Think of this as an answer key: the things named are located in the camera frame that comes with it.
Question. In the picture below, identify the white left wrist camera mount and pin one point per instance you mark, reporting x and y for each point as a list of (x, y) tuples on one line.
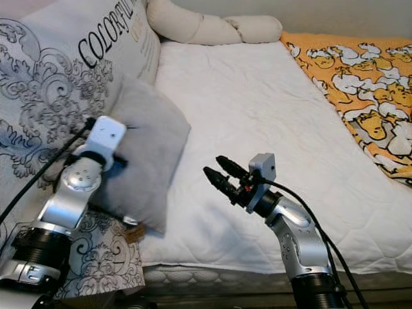
[(108, 134)]

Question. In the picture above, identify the grey floral print pillow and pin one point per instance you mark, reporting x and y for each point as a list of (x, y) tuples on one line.
[(103, 264)]

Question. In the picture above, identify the yellow egg cartoon print blanket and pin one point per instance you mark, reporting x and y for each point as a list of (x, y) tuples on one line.
[(354, 77)]

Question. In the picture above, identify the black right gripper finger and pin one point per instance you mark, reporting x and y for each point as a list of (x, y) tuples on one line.
[(221, 182), (233, 168)]

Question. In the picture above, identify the small grey pillow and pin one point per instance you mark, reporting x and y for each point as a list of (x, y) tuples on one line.
[(154, 141)]

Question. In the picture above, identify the beige bolster pillow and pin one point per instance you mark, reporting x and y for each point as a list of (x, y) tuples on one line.
[(187, 26)]

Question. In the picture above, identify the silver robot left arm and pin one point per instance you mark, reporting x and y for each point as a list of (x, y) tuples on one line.
[(74, 193)]

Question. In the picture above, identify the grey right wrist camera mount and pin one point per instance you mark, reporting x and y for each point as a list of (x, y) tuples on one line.
[(264, 166)]

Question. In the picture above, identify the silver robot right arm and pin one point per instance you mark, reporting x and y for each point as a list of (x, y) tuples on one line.
[(299, 238)]

